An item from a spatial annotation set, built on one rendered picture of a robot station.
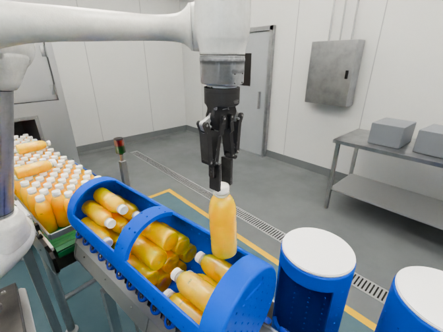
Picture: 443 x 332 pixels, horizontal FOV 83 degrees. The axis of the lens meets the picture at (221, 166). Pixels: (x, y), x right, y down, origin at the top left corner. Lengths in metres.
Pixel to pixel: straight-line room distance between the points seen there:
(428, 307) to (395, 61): 3.09
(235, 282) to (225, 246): 0.09
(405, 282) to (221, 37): 0.97
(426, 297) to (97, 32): 1.17
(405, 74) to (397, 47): 0.33
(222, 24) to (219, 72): 0.08
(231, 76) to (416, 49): 3.35
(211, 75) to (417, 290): 0.95
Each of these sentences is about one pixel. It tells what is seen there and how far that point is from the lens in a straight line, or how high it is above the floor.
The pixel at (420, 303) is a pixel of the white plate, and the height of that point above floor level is 1.04.
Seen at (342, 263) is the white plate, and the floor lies 1.04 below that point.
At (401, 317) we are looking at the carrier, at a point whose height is 0.98.
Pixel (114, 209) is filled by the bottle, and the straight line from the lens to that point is 1.15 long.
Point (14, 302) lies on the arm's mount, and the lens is 1.10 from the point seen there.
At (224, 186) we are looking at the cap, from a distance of 0.61.
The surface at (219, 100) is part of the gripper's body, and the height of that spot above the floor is 1.66.
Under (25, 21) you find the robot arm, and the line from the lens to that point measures 0.60.
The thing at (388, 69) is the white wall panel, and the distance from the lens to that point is 3.81.
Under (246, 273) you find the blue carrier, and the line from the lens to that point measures 0.70.
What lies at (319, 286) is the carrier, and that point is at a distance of 1.06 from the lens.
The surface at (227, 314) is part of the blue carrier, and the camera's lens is 0.67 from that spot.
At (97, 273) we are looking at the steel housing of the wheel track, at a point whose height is 0.87.
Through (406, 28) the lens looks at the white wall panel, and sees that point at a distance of 3.80.
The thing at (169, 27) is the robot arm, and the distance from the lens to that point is 0.66.
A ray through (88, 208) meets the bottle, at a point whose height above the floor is 1.14.
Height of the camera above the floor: 1.74
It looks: 23 degrees down
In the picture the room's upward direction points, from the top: straight up
